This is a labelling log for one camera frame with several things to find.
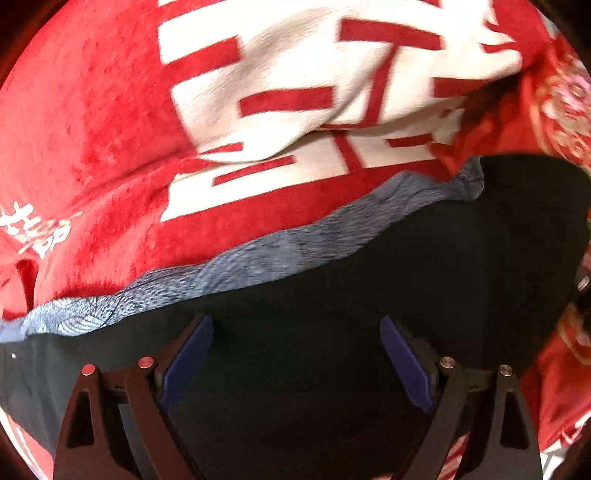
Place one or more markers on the black pants with patterned waistband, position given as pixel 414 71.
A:
pixel 323 300

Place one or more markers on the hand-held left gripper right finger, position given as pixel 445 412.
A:
pixel 406 364

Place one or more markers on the red blanket with white print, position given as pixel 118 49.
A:
pixel 92 115

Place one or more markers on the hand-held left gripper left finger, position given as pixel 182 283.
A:
pixel 187 360

